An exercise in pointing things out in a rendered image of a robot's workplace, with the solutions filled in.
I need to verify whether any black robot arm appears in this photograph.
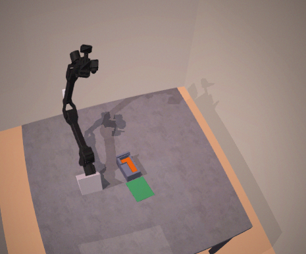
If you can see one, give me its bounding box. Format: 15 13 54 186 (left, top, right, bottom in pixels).
63 50 99 176

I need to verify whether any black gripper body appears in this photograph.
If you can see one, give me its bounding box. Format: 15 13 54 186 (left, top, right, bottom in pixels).
76 44 91 78

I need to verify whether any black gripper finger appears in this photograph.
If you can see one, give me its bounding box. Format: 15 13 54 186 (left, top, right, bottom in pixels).
82 46 92 52
80 61 91 73

